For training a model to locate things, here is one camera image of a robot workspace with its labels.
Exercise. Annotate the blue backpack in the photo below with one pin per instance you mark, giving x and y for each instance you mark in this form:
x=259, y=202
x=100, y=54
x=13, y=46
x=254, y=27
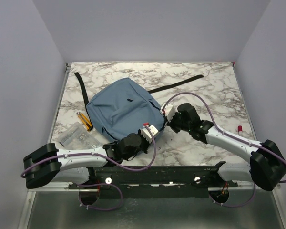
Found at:
x=123, y=106

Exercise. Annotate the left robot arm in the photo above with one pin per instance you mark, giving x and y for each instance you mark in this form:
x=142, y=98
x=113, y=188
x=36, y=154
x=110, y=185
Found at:
x=43, y=165

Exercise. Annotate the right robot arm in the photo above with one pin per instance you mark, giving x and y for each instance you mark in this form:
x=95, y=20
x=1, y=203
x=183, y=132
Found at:
x=264, y=164

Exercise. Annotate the yellow utility knife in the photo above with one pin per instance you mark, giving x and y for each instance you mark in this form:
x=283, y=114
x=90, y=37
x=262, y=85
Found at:
x=85, y=121

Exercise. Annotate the clear plastic box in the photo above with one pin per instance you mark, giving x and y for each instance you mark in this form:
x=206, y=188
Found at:
x=76, y=137

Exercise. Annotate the red glue stick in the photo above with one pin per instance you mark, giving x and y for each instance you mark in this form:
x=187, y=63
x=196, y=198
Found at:
x=240, y=130

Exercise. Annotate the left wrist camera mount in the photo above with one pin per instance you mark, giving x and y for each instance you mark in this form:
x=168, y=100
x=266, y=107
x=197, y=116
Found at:
x=149, y=132

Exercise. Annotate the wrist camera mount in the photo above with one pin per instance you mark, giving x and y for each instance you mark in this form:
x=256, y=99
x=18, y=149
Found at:
x=149, y=132
x=168, y=111

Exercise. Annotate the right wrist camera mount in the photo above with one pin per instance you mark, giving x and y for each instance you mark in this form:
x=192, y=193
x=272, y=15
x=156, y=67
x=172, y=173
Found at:
x=168, y=111

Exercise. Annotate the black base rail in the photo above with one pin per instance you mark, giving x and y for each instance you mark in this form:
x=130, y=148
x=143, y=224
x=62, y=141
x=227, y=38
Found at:
x=154, y=182

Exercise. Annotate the aluminium frame rail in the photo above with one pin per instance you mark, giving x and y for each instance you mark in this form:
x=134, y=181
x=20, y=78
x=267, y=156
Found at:
x=132, y=120

